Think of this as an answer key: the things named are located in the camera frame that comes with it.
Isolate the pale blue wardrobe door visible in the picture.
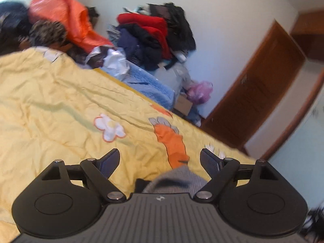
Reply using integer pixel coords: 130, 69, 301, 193
268, 68, 324, 208

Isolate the pile of mixed clothes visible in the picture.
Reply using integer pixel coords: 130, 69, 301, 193
106, 2, 196, 71

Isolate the dark floral cloth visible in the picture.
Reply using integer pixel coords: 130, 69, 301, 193
0, 1, 32, 55

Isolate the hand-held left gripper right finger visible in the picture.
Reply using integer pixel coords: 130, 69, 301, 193
194, 148, 281, 203

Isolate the grey clear plastic bundle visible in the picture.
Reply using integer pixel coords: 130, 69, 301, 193
154, 61, 193, 99

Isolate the white crumpled plastic bag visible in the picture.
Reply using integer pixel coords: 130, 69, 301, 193
85, 46, 131, 80

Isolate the cardboard box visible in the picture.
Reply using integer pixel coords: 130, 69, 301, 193
173, 92, 193, 115

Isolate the light blue fleece blanket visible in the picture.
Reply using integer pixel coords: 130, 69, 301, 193
121, 62, 176, 110

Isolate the brown wooden door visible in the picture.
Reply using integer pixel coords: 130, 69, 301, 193
200, 19, 307, 155

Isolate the orange plastic bag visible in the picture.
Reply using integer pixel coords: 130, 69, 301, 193
28, 0, 114, 48

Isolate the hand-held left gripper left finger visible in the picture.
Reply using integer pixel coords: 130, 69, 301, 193
40, 148, 127, 203

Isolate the grey sweater with navy sleeves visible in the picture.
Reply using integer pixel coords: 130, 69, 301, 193
134, 166, 208, 195

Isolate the pink plastic bag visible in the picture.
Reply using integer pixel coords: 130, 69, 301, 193
187, 81, 213, 105

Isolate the leopard print cloth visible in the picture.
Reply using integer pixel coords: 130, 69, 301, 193
19, 20, 67, 47

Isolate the yellow printed quilt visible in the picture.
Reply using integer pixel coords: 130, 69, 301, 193
0, 47, 261, 243

